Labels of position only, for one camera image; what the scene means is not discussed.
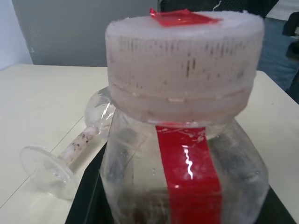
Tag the clear plastic bottle red tape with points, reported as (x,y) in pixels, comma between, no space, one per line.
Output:
(140,177)

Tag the clear wine glass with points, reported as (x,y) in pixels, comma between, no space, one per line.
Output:
(43,166)

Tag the white fuzzy bottle cap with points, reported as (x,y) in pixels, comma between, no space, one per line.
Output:
(175,70)

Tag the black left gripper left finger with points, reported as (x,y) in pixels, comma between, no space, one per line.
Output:
(86,205)

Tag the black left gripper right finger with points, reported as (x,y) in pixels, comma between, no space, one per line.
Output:
(281,214)

